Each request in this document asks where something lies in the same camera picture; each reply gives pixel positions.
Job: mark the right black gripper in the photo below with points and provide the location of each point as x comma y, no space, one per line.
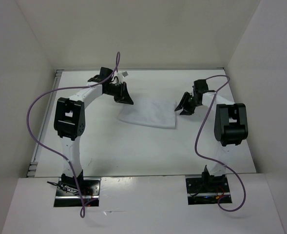
187,110

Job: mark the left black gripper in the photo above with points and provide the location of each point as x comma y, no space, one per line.
123,96

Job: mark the white skirt cloth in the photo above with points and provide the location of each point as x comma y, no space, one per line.
149,112

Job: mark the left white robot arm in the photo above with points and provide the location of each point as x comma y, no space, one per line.
70,122

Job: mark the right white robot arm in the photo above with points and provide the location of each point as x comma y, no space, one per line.
230,126

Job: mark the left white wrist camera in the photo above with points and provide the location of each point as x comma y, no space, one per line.
121,76

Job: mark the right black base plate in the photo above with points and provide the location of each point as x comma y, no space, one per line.
208,191

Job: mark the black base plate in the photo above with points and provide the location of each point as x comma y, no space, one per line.
208,191
68,197

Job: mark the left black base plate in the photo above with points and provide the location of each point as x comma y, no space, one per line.
68,197

